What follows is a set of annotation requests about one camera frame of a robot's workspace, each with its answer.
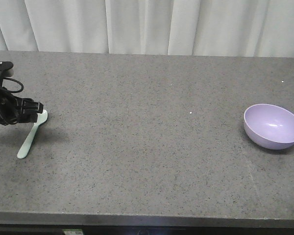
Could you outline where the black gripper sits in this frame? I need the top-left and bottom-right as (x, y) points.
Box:
(0, 61), (44, 125)

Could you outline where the pale green plastic spoon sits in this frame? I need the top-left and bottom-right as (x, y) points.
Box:
(17, 110), (48, 159)

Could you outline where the lilac plastic bowl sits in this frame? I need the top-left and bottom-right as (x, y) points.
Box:
(244, 104), (294, 150)

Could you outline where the white curtain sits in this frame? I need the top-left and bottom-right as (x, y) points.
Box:
(0, 0), (294, 57)

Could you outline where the green energy label sticker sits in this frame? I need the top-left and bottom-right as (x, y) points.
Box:
(62, 229), (84, 235)

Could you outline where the black cable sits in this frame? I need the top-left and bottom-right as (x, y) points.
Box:
(1, 77), (25, 94)

